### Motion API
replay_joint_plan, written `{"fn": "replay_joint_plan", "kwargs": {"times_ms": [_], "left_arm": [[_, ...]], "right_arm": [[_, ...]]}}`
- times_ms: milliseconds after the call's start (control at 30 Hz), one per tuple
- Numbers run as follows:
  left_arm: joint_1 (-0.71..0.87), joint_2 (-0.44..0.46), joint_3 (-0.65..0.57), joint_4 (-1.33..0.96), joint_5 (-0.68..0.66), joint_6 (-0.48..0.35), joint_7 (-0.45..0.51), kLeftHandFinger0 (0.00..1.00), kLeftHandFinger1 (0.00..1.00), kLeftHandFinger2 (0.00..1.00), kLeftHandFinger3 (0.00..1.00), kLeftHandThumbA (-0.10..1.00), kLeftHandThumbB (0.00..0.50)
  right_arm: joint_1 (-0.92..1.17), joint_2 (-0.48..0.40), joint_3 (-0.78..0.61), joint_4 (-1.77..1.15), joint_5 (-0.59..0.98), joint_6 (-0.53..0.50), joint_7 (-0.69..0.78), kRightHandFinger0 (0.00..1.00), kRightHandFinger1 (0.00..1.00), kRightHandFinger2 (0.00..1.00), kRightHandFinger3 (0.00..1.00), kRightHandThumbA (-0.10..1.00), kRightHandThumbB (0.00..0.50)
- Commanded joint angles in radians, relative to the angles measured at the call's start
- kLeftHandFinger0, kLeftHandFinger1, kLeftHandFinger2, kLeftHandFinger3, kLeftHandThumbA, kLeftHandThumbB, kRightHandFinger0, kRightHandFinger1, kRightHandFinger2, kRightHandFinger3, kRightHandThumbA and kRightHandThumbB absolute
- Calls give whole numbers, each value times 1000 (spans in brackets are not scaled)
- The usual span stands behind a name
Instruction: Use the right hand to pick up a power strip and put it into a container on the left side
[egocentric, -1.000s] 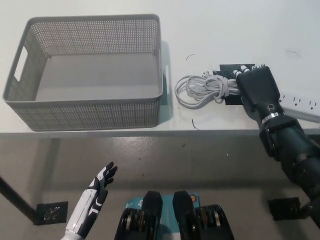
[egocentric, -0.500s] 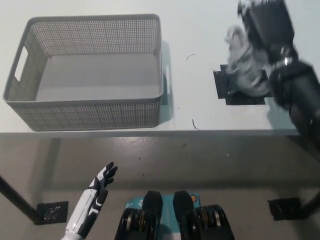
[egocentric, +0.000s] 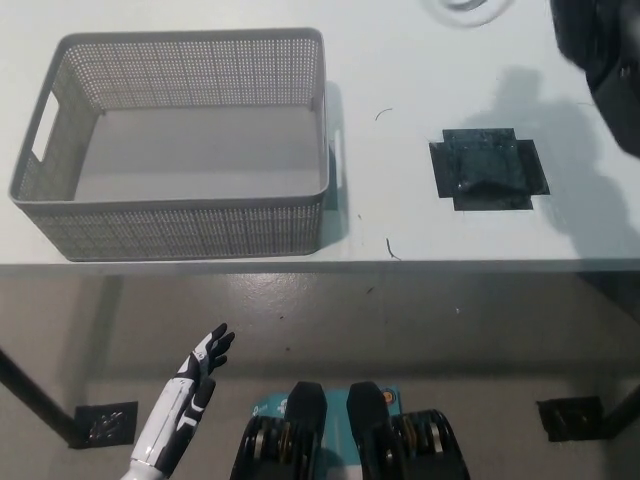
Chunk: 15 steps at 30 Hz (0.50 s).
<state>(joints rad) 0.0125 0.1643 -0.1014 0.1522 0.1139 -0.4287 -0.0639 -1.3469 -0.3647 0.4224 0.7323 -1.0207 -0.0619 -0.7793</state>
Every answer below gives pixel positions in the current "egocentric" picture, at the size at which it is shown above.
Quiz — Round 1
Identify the black tape patch on table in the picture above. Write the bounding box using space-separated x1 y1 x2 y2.
428 127 552 213

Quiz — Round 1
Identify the white and black left hand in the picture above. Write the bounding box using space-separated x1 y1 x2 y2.
128 322 237 472

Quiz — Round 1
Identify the white power strip with cord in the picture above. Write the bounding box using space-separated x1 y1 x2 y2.
428 0 507 27

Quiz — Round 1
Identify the black metal table leg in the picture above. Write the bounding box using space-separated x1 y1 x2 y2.
0 347 84 449
601 369 640 441

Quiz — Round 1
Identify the grey perforated plastic basket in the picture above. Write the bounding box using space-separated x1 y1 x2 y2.
8 27 332 263

